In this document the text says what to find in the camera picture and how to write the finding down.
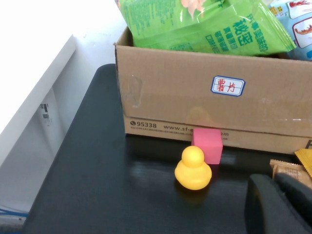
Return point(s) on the red and blue snack bag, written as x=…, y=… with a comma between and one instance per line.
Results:
x=301, y=29

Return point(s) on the brown biscuit packet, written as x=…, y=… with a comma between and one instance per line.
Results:
x=287, y=170

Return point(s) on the white side panel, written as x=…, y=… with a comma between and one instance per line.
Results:
x=29, y=136

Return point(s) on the yellow snack packet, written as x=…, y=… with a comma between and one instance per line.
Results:
x=306, y=159

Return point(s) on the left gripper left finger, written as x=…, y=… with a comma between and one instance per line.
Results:
x=268, y=209

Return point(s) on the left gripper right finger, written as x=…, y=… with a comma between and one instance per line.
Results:
x=297, y=195

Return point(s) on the pink foam cube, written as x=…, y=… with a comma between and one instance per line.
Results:
x=209, y=146

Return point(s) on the cardboard box with chips label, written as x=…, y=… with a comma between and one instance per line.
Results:
x=170, y=97

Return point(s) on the light green chip bag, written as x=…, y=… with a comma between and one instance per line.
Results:
x=195, y=26

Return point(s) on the yellow rubber duck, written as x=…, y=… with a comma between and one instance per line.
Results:
x=192, y=171

